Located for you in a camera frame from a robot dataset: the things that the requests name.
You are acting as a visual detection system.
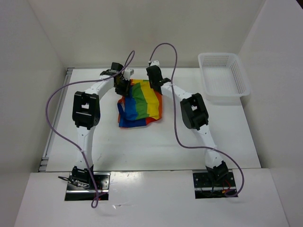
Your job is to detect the rainbow striped shorts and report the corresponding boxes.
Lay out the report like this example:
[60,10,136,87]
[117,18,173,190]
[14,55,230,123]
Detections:
[117,79,162,128]

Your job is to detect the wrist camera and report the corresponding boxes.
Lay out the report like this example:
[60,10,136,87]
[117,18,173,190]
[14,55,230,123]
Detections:
[148,60,160,67]
[123,69,134,80]

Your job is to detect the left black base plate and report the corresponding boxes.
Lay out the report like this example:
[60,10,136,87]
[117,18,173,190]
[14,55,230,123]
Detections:
[64,172,110,201]

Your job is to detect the metal rail table edge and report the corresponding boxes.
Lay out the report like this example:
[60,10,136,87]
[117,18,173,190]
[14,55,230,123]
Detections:
[38,68,74,173]

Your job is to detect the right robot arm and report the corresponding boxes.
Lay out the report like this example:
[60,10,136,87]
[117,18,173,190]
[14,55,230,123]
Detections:
[146,61,228,187]

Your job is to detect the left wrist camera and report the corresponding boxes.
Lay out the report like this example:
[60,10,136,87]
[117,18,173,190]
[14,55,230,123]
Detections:
[123,69,134,80]

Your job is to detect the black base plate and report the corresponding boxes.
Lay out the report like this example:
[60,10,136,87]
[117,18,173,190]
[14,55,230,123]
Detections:
[192,170,237,199]
[64,172,110,201]

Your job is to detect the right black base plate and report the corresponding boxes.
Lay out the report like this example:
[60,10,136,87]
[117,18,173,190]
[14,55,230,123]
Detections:
[192,170,237,199]

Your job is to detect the white plastic basket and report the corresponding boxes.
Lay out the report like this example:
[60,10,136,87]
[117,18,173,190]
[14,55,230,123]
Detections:
[198,52,251,103]

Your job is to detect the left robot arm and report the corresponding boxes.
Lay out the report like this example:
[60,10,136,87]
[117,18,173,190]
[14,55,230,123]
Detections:
[69,62,134,189]

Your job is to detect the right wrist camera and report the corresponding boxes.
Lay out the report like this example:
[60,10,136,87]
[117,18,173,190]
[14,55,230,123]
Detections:
[148,60,160,67]

